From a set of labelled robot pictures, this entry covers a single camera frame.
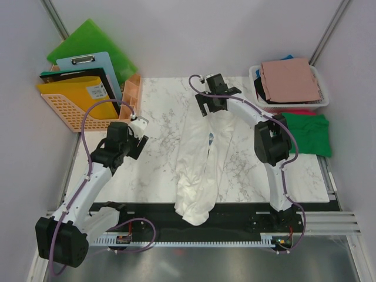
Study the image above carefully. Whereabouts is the black garment in basket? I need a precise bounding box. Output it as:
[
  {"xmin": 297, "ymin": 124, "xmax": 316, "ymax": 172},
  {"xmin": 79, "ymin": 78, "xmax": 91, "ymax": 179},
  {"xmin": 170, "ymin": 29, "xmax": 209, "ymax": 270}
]
[{"xmin": 254, "ymin": 77, "xmax": 268, "ymax": 103}]

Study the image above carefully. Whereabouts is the white printed t shirt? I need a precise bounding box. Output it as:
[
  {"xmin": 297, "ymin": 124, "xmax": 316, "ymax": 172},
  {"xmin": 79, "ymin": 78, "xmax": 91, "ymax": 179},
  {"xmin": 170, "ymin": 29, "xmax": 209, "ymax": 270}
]
[{"xmin": 174, "ymin": 111, "xmax": 236, "ymax": 226}]

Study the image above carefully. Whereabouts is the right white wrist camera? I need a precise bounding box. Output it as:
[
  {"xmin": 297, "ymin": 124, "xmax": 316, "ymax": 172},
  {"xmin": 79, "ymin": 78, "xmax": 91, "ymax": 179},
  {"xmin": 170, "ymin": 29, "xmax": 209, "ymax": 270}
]
[{"xmin": 199, "ymin": 74, "xmax": 212, "ymax": 93}]

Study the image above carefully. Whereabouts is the red t shirt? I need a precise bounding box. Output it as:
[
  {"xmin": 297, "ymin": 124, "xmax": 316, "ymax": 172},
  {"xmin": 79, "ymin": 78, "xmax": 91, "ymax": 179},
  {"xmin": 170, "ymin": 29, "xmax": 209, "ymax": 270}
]
[{"xmin": 282, "ymin": 109, "xmax": 317, "ymax": 116}]

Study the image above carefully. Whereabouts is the white laundry basket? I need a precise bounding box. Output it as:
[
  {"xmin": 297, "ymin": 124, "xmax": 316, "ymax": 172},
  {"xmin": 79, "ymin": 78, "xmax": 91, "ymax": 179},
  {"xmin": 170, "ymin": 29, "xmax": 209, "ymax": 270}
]
[{"xmin": 248, "ymin": 65, "xmax": 330, "ymax": 113}]

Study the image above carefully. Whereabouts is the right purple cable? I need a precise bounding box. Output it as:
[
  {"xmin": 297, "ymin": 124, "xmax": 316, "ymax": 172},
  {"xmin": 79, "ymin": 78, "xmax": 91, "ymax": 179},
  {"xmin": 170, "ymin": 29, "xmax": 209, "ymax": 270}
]
[{"xmin": 188, "ymin": 74, "xmax": 308, "ymax": 255}]

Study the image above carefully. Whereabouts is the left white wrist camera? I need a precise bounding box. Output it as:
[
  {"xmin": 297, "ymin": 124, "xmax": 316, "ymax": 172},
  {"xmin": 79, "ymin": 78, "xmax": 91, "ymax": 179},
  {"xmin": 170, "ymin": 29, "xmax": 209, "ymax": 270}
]
[{"xmin": 129, "ymin": 116, "xmax": 149, "ymax": 140}]

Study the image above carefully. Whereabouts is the yellow folder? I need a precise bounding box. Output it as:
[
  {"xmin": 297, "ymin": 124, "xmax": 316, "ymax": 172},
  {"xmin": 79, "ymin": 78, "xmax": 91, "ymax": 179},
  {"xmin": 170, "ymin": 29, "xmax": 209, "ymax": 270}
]
[{"xmin": 36, "ymin": 76, "xmax": 119, "ymax": 119}]

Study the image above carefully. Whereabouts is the light blue clipboard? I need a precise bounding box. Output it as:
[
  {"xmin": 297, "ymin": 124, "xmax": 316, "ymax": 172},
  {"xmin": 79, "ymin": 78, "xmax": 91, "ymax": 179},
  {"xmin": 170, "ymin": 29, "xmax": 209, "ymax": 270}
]
[{"xmin": 56, "ymin": 52, "xmax": 122, "ymax": 99}]

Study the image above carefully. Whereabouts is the green plastic board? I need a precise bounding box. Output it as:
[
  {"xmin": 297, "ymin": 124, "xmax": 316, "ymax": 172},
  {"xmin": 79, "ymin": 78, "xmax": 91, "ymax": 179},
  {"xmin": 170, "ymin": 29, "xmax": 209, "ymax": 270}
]
[{"xmin": 47, "ymin": 19, "xmax": 137, "ymax": 84}]

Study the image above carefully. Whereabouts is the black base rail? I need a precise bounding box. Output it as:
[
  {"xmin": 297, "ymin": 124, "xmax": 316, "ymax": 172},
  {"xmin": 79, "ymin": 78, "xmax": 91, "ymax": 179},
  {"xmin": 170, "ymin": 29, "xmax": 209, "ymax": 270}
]
[{"xmin": 116, "ymin": 200, "xmax": 340, "ymax": 241}]

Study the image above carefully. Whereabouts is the peach compartment organizer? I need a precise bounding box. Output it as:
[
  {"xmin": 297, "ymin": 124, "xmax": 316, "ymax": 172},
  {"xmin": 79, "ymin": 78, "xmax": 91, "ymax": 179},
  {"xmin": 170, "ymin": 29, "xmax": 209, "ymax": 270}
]
[{"xmin": 119, "ymin": 73, "xmax": 143, "ymax": 123}]

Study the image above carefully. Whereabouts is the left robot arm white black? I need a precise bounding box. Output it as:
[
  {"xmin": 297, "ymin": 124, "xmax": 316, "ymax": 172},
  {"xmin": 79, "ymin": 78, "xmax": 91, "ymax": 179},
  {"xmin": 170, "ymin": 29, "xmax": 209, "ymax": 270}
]
[{"xmin": 35, "ymin": 117, "xmax": 148, "ymax": 267}]

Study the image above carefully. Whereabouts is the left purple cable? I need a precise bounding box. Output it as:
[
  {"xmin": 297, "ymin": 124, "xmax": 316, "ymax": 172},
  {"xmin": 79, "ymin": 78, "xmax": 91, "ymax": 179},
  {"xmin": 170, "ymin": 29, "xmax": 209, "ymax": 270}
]
[{"xmin": 49, "ymin": 99, "xmax": 156, "ymax": 277}]

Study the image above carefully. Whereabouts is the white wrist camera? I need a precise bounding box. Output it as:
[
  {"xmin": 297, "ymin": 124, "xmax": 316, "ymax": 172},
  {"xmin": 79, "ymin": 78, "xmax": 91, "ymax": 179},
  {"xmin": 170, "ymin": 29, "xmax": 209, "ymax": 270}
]
[
  {"xmin": 199, "ymin": 74, "xmax": 212, "ymax": 93},
  {"xmin": 129, "ymin": 116, "xmax": 149, "ymax": 140}
]

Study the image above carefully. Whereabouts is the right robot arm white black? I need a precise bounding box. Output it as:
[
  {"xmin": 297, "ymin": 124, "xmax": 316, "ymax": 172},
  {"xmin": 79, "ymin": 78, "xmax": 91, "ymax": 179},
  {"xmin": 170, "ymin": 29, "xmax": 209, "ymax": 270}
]
[{"xmin": 189, "ymin": 73, "xmax": 297, "ymax": 231}]

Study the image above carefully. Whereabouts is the pink folded t shirt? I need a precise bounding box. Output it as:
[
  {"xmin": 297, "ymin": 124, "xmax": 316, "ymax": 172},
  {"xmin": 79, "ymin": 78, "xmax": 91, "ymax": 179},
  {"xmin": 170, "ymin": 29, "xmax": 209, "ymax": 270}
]
[{"xmin": 260, "ymin": 58, "xmax": 320, "ymax": 103}]

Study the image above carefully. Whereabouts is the black folder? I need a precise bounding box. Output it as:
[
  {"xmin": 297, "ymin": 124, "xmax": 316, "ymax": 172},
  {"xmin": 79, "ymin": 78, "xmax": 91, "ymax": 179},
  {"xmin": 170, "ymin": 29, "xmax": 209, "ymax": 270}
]
[{"xmin": 39, "ymin": 68, "xmax": 121, "ymax": 99}]

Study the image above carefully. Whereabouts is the green t shirt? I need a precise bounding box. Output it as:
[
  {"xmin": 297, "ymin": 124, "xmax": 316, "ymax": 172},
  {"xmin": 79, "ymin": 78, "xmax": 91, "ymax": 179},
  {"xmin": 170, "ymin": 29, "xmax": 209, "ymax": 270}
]
[{"xmin": 283, "ymin": 113, "xmax": 333, "ymax": 157}]

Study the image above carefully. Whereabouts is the white cable duct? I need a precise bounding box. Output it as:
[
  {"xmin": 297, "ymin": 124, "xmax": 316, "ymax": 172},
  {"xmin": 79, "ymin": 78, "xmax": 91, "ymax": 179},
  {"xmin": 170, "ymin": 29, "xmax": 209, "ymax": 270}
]
[{"xmin": 91, "ymin": 233, "xmax": 276, "ymax": 248}]

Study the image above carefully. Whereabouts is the purple cable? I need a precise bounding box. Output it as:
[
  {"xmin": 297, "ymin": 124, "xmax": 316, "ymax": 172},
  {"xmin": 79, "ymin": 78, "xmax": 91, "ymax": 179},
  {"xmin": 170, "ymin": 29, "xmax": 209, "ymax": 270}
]
[
  {"xmin": 49, "ymin": 99, "xmax": 156, "ymax": 277},
  {"xmin": 188, "ymin": 74, "xmax": 308, "ymax": 255}
]

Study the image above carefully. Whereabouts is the orange mesh file holder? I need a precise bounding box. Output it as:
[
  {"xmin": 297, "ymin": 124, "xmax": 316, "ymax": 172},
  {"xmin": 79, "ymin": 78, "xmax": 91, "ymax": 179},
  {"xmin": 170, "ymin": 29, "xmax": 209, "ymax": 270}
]
[{"xmin": 41, "ymin": 65, "xmax": 130, "ymax": 133}]

